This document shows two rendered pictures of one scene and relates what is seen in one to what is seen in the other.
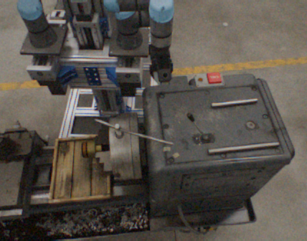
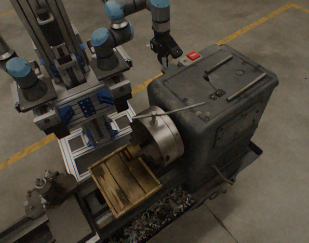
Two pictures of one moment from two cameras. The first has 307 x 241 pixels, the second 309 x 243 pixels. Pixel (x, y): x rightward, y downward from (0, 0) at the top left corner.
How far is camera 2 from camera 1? 0.43 m
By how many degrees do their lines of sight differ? 14
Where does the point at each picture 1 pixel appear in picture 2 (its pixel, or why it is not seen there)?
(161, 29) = (165, 14)
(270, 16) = (175, 29)
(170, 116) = (182, 92)
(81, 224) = (142, 230)
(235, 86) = (210, 54)
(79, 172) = (124, 182)
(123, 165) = (169, 145)
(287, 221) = (271, 151)
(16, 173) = (75, 209)
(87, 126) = (89, 162)
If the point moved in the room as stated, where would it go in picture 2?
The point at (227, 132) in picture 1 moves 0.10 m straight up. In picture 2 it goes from (229, 83) to (232, 68)
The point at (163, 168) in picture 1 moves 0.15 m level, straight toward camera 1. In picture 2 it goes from (205, 126) to (224, 151)
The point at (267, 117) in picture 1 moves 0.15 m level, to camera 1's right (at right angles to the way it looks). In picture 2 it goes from (245, 62) to (265, 53)
